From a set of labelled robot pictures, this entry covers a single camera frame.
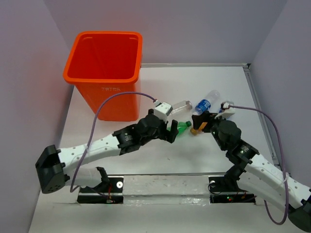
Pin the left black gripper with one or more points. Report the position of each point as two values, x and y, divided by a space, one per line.
168 136

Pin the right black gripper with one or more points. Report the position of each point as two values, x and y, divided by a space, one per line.
206 116

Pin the green plastic bottle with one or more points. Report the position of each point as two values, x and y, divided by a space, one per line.
182 127

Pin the blue label bottle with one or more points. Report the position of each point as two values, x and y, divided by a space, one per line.
206 102

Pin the clear jar silver lid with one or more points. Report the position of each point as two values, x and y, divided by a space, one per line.
180 110

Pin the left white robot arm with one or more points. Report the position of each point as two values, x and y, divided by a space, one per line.
57 168

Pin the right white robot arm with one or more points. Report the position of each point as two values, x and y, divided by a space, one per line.
251 171

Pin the orange plastic bin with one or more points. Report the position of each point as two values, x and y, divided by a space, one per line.
104 66

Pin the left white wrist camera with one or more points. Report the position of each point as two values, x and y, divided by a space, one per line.
162 110

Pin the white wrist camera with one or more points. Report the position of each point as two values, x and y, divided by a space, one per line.
162 110
223 116

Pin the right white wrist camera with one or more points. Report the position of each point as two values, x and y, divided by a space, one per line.
223 116

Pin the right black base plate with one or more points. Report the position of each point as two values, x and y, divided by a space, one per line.
222 192

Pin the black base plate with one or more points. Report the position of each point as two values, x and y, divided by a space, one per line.
110 193
222 192

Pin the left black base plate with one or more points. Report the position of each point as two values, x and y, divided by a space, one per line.
110 193

